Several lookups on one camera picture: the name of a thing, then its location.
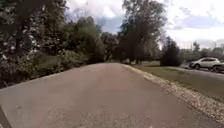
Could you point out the tall leafy tree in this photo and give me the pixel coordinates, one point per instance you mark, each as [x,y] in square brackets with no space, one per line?
[141,30]

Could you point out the row of trees and bushes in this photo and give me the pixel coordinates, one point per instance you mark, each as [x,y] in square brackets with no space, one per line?
[40,43]

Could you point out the grey asphalt path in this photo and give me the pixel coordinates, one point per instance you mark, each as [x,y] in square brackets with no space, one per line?
[100,96]

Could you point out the grey road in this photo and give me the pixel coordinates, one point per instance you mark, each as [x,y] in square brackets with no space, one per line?
[203,72]

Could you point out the distant trees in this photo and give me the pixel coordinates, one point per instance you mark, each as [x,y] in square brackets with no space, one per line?
[203,51]

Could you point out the grass verge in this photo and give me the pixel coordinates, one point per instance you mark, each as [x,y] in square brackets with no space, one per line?
[186,78]

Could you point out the dark conifer tree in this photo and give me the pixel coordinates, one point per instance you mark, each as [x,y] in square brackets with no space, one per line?
[170,53]

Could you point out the pale gravel strip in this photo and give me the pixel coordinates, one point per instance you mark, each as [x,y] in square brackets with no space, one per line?
[186,95]

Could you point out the white car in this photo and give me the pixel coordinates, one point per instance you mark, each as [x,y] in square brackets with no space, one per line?
[205,62]

